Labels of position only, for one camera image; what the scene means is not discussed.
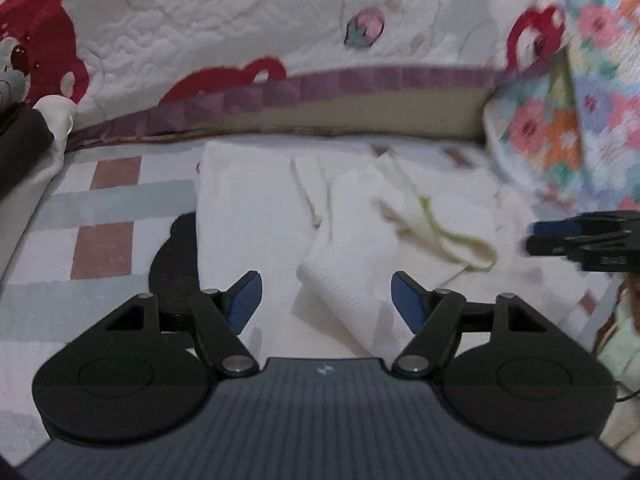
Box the white quilt with red bears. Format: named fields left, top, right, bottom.
left=0, top=0, right=576, bottom=153

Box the floral patchwork blanket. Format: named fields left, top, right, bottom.
left=482, top=0, right=640, bottom=221

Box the beige bed base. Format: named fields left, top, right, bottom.
left=180, top=85, right=493, bottom=143

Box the checkered floor mat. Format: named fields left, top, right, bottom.
left=0, top=137, right=631, bottom=463

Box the grey plush rabbit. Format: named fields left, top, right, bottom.
left=0, top=40, right=28, bottom=108

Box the light green cloth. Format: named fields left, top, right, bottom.
left=597, top=290, right=640, bottom=386

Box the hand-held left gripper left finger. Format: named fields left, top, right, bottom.
left=105, top=270, right=263, bottom=379

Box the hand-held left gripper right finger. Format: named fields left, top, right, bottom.
left=390, top=270, right=549, bottom=380

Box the white garment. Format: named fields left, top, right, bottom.
left=195, top=140, right=543, bottom=361

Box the dark brown folded garment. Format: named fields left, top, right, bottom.
left=0, top=107, right=56, bottom=201

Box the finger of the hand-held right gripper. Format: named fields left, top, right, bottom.
left=525, top=211, right=640, bottom=239
left=520, top=236, right=640, bottom=272

